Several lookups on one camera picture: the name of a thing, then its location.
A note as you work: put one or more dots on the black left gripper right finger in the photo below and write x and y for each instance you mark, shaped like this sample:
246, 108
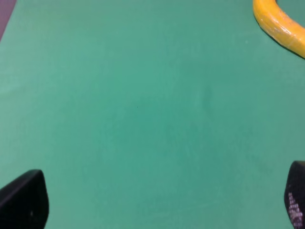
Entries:
294, 196

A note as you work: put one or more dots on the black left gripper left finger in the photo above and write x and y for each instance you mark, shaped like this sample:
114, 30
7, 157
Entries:
24, 202

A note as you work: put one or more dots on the yellow plastic banana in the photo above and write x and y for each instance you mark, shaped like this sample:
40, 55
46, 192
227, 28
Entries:
277, 24

